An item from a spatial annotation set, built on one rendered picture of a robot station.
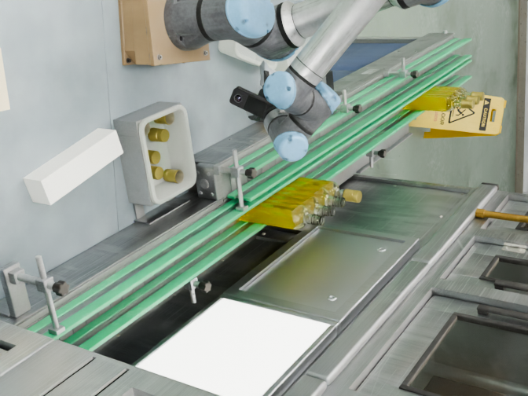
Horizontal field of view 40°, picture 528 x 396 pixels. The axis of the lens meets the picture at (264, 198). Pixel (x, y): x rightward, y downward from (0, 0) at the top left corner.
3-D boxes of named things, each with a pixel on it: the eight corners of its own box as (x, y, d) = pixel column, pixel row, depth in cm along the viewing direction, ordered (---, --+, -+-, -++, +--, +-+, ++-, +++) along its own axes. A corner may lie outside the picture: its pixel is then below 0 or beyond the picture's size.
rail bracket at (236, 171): (218, 208, 195) (255, 214, 188) (209, 148, 188) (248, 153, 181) (224, 203, 197) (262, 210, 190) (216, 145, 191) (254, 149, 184)
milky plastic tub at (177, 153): (130, 203, 185) (155, 208, 180) (113, 119, 177) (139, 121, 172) (174, 180, 198) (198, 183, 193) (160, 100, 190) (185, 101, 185)
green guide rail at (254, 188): (227, 198, 198) (251, 202, 193) (226, 195, 197) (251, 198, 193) (454, 56, 329) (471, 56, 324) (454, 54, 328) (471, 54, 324)
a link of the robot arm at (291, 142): (318, 144, 170) (295, 170, 173) (306, 122, 179) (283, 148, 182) (295, 127, 166) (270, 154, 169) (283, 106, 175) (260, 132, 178)
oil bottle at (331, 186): (270, 197, 217) (334, 207, 205) (269, 180, 214) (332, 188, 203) (280, 191, 221) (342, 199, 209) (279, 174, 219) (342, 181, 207)
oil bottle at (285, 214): (237, 221, 204) (302, 232, 192) (234, 202, 201) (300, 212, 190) (248, 213, 208) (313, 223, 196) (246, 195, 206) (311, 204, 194)
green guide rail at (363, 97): (223, 173, 195) (247, 176, 190) (223, 169, 194) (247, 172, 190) (454, 40, 326) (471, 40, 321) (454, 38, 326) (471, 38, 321)
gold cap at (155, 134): (146, 130, 185) (159, 131, 182) (155, 126, 187) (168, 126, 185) (148, 143, 186) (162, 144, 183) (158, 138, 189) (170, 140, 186)
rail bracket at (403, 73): (382, 78, 271) (415, 78, 263) (380, 58, 268) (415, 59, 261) (386, 75, 274) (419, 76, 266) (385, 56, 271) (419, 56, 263)
